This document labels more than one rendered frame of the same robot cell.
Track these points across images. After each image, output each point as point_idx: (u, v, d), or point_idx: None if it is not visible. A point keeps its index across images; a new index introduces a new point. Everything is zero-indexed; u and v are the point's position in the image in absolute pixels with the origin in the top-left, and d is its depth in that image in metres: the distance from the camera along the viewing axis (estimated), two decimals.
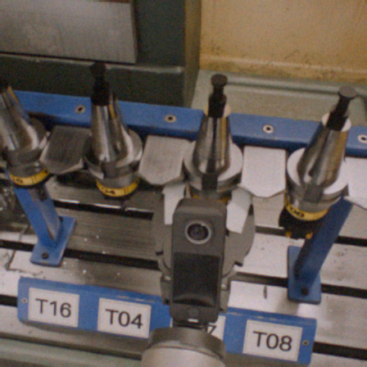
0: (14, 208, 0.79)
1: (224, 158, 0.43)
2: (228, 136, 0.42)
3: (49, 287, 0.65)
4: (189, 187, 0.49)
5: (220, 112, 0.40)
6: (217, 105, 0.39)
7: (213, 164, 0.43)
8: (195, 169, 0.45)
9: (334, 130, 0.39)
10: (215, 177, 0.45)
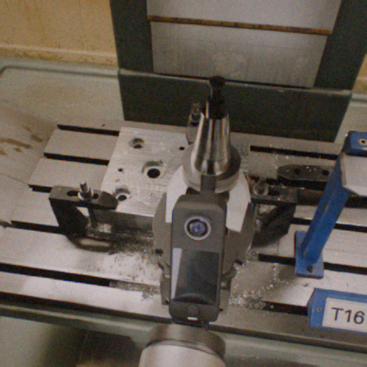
0: (266, 225, 0.89)
1: (222, 160, 0.44)
2: (226, 138, 0.42)
3: (345, 297, 0.74)
4: (188, 188, 0.49)
5: (219, 114, 0.40)
6: (215, 106, 0.39)
7: (211, 165, 0.44)
8: (193, 171, 0.45)
9: None
10: (213, 178, 0.45)
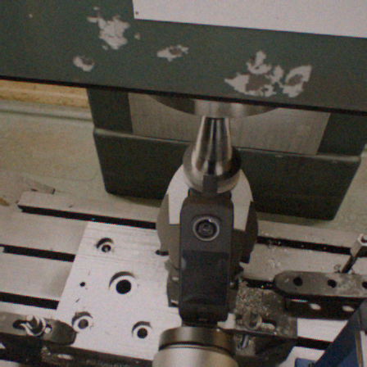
0: (260, 352, 0.73)
1: (224, 159, 0.44)
2: (228, 138, 0.42)
3: None
4: (189, 189, 0.49)
5: None
6: None
7: (213, 165, 0.44)
8: (195, 172, 0.45)
9: None
10: (215, 178, 0.45)
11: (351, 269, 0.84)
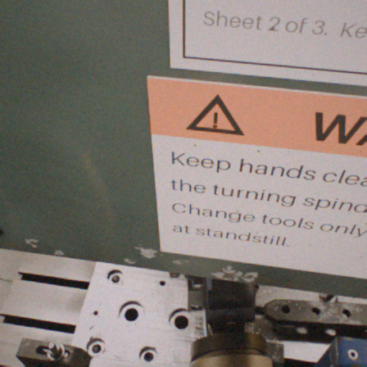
0: None
1: None
2: None
3: None
4: None
5: None
6: None
7: None
8: None
9: None
10: None
11: (334, 296, 0.93)
